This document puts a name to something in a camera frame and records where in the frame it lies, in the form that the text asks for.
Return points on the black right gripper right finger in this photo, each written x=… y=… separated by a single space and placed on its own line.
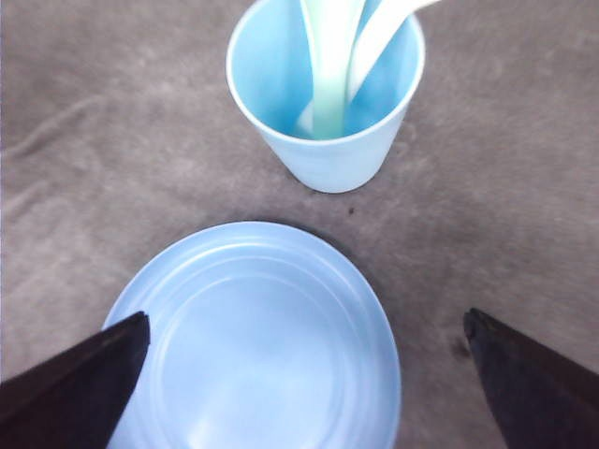
x=537 y=397

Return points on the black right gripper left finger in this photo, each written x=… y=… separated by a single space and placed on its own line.
x=76 y=399

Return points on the light blue plastic cup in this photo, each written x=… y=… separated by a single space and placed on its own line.
x=268 y=73

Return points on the white plastic fork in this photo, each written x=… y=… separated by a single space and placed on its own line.
x=379 y=42

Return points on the mint green plastic spoon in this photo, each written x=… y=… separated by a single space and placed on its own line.
x=332 y=70

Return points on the blue plastic plate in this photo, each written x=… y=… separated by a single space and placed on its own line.
x=262 y=335

